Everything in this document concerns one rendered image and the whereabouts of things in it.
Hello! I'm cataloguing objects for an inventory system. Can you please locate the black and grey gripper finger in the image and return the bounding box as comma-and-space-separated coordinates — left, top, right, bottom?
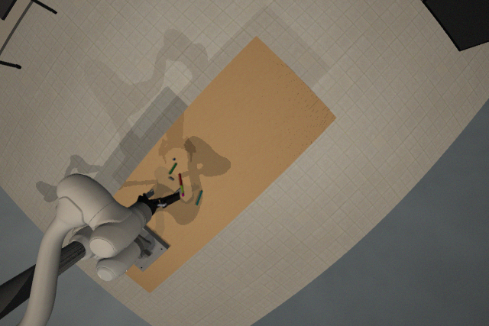
136, 189, 154, 202
152, 188, 182, 208

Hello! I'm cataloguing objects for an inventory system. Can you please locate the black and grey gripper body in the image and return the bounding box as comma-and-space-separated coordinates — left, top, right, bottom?
140, 199, 160, 215

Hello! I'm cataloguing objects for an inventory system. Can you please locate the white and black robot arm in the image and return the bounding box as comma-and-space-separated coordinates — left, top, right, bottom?
0, 173, 152, 326

